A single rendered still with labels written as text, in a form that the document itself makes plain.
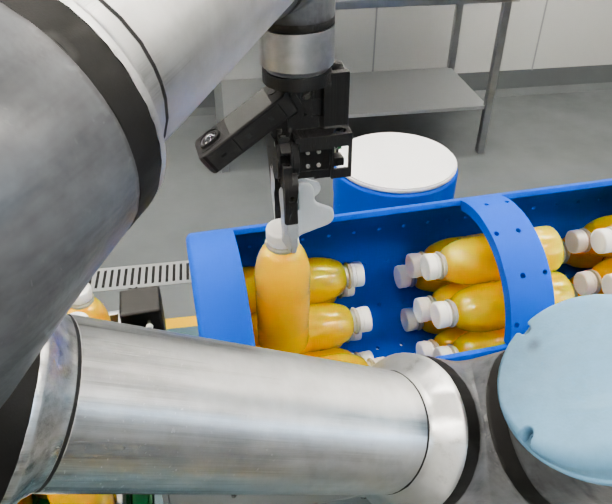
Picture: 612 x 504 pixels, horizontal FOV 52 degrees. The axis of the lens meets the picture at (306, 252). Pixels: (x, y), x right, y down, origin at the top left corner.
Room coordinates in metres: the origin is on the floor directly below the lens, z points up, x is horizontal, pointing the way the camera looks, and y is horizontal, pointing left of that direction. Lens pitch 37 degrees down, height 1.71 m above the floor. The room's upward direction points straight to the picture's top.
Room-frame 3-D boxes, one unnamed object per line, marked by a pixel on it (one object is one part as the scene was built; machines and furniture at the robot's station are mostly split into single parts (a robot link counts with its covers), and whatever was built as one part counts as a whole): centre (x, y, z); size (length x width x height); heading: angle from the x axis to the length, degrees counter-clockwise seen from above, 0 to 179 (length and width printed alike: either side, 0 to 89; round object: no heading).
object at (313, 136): (0.62, 0.00, 1.43); 0.09 x 0.08 x 0.12; 103
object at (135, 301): (0.81, 0.29, 0.95); 0.10 x 0.07 x 0.10; 13
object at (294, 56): (0.62, 0.01, 1.51); 0.08 x 0.08 x 0.05
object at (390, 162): (1.27, -0.21, 1.03); 0.28 x 0.28 x 0.01
